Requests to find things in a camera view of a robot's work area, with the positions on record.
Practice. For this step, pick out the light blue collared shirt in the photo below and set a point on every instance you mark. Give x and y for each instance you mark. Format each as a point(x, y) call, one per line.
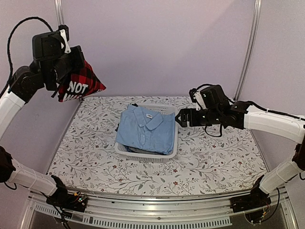
point(145, 129)

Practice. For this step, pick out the left aluminium frame post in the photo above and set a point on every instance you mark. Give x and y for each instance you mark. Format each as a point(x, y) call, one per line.
point(59, 13)

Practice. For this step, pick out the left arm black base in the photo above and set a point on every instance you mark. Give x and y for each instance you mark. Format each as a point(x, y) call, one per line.
point(63, 199)

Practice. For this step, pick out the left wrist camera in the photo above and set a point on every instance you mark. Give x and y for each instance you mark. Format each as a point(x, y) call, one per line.
point(51, 45)

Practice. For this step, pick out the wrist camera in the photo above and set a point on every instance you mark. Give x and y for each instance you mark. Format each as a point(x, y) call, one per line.
point(51, 45)
point(209, 96)

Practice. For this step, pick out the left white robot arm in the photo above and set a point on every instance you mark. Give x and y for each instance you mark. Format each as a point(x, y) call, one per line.
point(24, 84)

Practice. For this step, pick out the aluminium front rail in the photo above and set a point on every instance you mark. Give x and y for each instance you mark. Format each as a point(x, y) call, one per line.
point(205, 211)

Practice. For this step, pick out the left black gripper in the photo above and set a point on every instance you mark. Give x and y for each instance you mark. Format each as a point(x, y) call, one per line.
point(80, 60)

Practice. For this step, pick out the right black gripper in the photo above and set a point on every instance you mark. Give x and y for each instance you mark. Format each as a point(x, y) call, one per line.
point(183, 112)

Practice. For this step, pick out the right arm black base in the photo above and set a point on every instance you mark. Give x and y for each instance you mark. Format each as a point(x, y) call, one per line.
point(255, 199)

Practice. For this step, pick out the white plastic laundry basket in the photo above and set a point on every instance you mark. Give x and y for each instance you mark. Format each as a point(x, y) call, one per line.
point(141, 155)

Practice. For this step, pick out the right aluminium frame post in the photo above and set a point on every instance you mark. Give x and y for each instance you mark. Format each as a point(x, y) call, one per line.
point(250, 47)

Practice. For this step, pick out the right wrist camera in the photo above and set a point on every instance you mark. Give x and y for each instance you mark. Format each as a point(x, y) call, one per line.
point(209, 96)

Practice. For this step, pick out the red black plaid shirt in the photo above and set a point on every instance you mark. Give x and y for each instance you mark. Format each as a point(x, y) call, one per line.
point(79, 84)

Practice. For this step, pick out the aluminium frame post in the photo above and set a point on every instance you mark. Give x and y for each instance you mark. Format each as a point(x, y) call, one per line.
point(250, 47)
point(59, 13)

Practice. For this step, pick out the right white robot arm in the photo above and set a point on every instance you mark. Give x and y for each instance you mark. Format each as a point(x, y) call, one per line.
point(247, 115)

